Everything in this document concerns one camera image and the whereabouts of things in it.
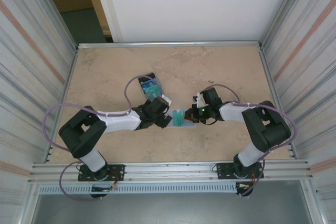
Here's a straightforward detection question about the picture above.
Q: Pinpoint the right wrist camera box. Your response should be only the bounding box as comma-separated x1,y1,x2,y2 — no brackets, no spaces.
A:
193,91,206,107

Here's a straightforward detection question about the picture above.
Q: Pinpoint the blue VIP card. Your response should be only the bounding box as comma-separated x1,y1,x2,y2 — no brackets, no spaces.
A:
140,80,159,90

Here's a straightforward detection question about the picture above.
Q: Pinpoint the aluminium mounting rail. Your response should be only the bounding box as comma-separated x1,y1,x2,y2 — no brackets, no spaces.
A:
27,158,314,184

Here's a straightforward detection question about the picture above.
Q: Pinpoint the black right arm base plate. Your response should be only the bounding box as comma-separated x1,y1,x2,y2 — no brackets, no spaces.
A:
215,161,264,180

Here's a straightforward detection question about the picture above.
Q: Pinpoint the beige card holder wallet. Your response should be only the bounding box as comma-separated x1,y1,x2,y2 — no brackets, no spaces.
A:
166,108,197,128

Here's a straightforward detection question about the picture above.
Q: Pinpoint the aluminium table edge rail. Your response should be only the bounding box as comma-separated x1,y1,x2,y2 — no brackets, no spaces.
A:
77,40,263,49

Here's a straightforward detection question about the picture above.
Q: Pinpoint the clear acrylic card organizer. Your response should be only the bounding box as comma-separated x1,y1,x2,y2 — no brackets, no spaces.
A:
138,71,165,101

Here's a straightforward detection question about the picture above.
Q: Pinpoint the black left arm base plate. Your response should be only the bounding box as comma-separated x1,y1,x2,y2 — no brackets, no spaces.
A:
78,164,126,182

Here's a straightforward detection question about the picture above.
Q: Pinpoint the aluminium side rail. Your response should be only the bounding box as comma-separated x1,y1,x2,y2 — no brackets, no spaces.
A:
258,45,299,159
47,47,79,163

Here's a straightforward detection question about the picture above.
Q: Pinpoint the teal VIP card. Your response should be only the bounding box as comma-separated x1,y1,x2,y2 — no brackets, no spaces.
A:
172,109,185,126
143,87,161,99

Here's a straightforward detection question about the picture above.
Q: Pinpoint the grey slotted cable duct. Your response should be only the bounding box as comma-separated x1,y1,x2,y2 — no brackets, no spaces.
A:
38,183,238,195

